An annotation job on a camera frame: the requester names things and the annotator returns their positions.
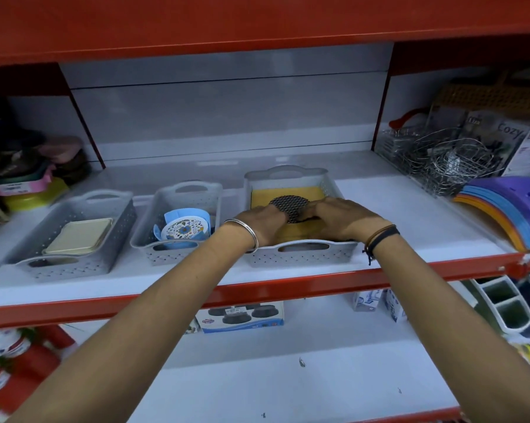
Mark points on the person's right hand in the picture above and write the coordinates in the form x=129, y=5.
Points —
x=340, y=220

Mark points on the person's left forearm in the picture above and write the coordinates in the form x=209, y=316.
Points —
x=137, y=330

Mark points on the small grey plastic basket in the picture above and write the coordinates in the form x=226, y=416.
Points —
x=150, y=224

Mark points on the white plastic compartment holder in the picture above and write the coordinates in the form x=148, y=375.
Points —
x=505, y=303

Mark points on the white blue small carton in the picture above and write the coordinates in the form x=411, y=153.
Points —
x=395, y=308
x=367, y=299

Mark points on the black wrist thread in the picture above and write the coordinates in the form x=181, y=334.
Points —
x=379, y=237

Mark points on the silver bangle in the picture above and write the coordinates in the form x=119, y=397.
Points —
x=247, y=231

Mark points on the black perforated round disc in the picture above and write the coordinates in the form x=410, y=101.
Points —
x=290, y=207

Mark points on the yellow square mat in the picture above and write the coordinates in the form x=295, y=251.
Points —
x=265, y=199

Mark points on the person's left hand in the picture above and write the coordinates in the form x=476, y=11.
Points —
x=260, y=220

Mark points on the red white packaged items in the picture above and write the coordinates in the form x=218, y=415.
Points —
x=9, y=365

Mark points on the woven brown basket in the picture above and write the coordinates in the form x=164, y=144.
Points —
x=489, y=99

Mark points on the blue box with black discs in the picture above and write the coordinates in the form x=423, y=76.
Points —
x=240, y=317

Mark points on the cream square lid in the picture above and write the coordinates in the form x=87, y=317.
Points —
x=80, y=236

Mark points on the person's left fingers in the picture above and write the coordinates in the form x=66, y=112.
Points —
x=282, y=222

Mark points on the blue floral round container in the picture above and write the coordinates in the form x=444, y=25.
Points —
x=183, y=229

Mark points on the large grey plastic basket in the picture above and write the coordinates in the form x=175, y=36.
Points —
x=291, y=255

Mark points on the printed cardboard box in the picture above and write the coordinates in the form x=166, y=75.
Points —
x=498, y=138

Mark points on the stack of coloured plastic boards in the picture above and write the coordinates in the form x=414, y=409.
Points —
x=507, y=207

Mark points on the stack of pastel plastic bowls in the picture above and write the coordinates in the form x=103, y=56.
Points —
x=31, y=171

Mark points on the red metal shelf rack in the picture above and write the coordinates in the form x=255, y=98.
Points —
x=247, y=21

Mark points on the person's right fingers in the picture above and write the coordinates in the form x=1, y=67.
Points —
x=311, y=213

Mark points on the grey basket with cream lid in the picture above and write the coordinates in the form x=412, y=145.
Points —
x=58, y=255

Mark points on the person's right forearm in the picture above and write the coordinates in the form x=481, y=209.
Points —
x=459, y=330

